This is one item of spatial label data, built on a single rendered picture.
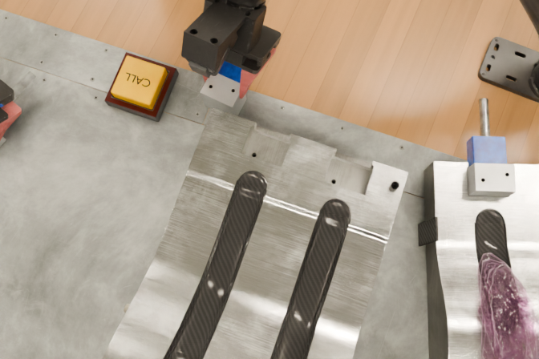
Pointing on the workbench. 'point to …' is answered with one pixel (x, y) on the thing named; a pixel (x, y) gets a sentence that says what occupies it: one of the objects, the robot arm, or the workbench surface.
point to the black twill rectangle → (427, 231)
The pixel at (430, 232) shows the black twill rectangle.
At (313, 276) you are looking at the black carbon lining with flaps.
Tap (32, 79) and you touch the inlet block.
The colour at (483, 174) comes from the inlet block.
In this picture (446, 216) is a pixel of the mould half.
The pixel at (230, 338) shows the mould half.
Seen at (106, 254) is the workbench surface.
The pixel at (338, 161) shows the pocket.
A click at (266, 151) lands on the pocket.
